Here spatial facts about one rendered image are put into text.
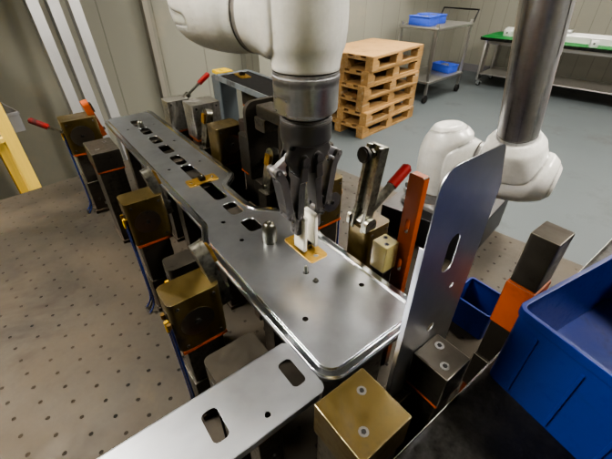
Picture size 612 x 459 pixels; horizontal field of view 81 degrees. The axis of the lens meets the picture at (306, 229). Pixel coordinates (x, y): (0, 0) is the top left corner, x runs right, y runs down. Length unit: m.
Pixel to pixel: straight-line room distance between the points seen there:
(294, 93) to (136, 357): 0.76
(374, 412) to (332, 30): 0.44
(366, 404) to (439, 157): 0.87
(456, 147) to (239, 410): 0.93
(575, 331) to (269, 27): 0.60
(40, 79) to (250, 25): 2.74
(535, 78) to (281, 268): 0.71
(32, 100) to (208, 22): 2.69
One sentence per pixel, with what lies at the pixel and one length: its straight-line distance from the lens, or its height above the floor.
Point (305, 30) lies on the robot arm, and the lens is 0.46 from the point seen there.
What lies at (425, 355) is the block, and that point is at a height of 1.08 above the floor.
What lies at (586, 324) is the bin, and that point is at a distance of 0.70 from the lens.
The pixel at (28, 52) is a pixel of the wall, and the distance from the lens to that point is 3.15.
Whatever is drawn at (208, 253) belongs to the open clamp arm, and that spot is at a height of 1.11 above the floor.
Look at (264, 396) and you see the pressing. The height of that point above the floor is 1.00.
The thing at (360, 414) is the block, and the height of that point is 1.06.
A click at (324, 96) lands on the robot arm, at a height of 1.34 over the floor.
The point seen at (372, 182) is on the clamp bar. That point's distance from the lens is 0.67.
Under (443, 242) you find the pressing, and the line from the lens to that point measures 0.37.
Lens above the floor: 1.47
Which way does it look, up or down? 36 degrees down
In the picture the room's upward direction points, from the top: straight up
